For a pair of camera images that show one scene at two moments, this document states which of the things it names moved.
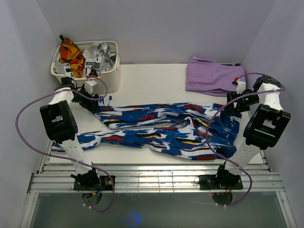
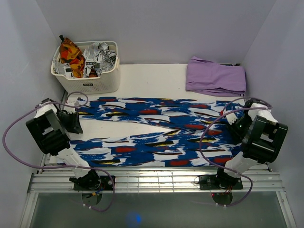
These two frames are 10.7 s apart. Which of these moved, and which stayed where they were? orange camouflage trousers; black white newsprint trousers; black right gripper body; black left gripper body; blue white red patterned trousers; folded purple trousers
Moved: blue white red patterned trousers; black right gripper body; black left gripper body
Stayed: folded purple trousers; orange camouflage trousers; black white newsprint trousers
